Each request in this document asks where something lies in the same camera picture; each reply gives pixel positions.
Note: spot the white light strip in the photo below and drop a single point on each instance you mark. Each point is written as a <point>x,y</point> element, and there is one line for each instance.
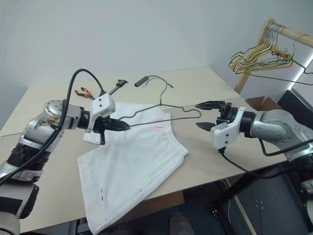
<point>302,69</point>

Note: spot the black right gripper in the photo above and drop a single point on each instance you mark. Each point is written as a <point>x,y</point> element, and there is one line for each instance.
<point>227,113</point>

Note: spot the black metal frame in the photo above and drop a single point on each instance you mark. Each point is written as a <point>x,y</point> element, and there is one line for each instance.
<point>221,203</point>

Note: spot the black case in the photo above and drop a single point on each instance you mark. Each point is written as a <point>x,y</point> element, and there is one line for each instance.
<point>298,100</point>

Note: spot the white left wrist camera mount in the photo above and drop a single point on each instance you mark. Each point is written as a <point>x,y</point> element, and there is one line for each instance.
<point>102,106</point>

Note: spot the brown cardboard box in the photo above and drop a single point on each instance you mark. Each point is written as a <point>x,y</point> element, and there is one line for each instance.
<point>265,104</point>

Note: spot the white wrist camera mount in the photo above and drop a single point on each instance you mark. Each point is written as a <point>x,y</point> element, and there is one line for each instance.
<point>102,106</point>
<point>225,134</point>

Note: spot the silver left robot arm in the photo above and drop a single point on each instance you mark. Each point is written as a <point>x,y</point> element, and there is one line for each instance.
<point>36,127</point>

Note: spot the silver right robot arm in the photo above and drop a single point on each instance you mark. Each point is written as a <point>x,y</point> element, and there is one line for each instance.
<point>269,124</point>

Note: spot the white shorts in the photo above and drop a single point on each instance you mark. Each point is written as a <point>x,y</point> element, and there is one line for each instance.
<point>127,166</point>

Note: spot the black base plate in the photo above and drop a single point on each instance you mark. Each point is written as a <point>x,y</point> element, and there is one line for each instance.
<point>269,208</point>

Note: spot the wooden clothes rack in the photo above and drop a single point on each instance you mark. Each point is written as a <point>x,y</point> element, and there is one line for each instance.
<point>242,79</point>

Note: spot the black hand tool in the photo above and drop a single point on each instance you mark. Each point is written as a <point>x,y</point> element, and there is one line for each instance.
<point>119,84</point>

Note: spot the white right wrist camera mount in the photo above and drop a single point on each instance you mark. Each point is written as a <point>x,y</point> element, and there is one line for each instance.
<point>225,134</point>

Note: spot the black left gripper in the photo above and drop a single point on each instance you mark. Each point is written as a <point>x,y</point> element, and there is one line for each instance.
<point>102,124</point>

